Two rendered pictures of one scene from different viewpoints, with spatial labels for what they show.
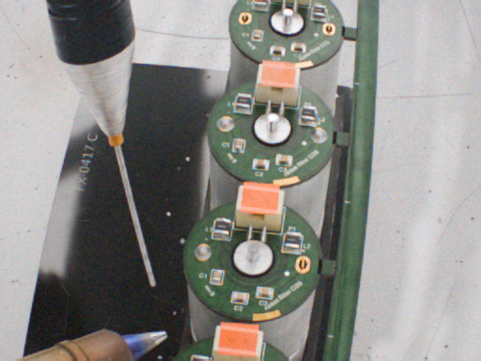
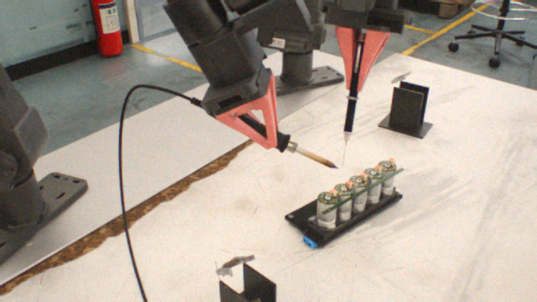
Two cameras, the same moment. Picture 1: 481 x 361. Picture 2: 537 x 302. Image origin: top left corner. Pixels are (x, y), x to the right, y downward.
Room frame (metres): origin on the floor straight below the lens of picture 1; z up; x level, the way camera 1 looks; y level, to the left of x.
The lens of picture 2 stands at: (-0.37, -0.28, 1.19)
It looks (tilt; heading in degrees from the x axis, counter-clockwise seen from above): 32 degrees down; 44
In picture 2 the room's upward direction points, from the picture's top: straight up
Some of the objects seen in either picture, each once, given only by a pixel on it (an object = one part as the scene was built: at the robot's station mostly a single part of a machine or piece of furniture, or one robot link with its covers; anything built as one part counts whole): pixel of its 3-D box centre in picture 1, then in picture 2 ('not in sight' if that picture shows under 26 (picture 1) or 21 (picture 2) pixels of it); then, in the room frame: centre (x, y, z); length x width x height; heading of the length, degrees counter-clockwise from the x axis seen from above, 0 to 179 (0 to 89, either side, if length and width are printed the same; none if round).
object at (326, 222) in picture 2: not in sight; (326, 213); (0.03, 0.00, 0.79); 0.02 x 0.02 x 0.05
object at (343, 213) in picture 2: not in sight; (341, 204); (0.06, 0.00, 0.79); 0.02 x 0.02 x 0.05
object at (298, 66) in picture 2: not in sight; (297, 65); (0.36, 0.34, 0.79); 0.20 x 0.07 x 0.08; 161
